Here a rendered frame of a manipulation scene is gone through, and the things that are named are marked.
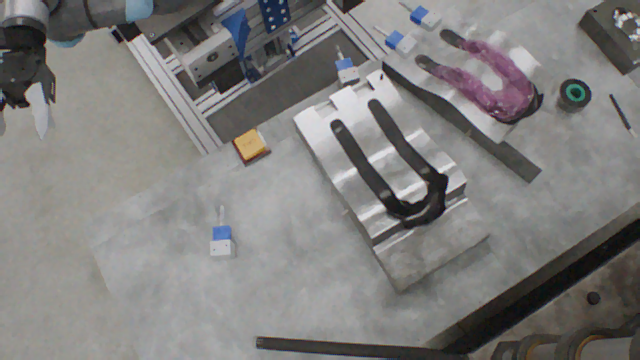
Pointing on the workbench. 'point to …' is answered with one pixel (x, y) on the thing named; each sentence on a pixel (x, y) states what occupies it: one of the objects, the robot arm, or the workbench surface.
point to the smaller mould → (615, 31)
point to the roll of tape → (574, 95)
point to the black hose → (333, 348)
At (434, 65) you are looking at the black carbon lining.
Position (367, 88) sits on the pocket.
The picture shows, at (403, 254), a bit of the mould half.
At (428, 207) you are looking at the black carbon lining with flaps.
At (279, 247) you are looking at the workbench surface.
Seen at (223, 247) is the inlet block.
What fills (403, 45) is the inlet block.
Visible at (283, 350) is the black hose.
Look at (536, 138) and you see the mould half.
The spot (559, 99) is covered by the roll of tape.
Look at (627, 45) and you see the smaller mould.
